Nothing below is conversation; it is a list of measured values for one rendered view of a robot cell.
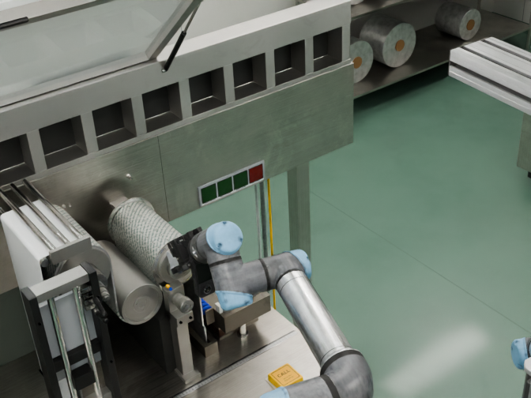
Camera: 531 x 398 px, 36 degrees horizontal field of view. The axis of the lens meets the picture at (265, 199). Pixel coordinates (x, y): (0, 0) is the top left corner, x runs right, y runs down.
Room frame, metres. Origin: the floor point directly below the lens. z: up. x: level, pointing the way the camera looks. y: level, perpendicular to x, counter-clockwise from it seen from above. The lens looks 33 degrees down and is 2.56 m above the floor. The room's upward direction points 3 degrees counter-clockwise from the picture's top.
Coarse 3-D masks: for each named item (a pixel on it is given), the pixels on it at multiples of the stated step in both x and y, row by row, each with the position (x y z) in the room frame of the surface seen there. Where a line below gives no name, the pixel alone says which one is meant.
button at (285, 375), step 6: (282, 366) 1.67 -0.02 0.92; (288, 366) 1.66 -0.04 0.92; (276, 372) 1.65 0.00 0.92; (282, 372) 1.64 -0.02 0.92; (288, 372) 1.64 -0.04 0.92; (294, 372) 1.64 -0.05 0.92; (270, 378) 1.63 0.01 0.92; (276, 378) 1.62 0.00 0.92; (282, 378) 1.62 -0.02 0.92; (288, 378) 1.62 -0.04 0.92; (294, 378) 1.62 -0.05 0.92; (300, 378) 1.62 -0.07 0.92; (276, 384) 1.61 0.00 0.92; (282, 384) 1.60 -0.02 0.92; (288, 384) 1.60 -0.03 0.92
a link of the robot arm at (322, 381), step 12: (300, 384) 1.11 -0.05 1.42; (312, 384) 1.11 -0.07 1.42; (324, 384) 1.10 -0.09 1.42; (264, 396) 1.09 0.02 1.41; (276, 396) 1.08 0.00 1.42; (288, 396) 1.08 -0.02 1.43; (300, 396) 1.08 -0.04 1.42; (312, 396) 1.08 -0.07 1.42; (324, 396) 1.08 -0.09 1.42; (336, 396) 1.08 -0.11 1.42
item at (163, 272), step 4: (164, 256) 1.71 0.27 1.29; (160, 260) 1.71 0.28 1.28; (164, 260) 1.70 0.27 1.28; (160, 264) 1.70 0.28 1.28; (164, 264) 1.70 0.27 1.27; (160, 268) 1.70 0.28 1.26; (164, 268) 1.70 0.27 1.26; (160, 272) 1.70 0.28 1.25; (164, 272) 1.70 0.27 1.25; (160, 276) 1.70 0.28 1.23; (164, 276) 1.70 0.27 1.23; (168, 276) 1.71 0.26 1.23; (184, 276) 1.73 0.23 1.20; (188, 276) 1.74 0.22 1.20; (164, 280) 1.70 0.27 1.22; (168, 280) 1.71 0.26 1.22; (172, 280) 1.71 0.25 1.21; (176, 280) 1.72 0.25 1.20; (180, 280) 1.73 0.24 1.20
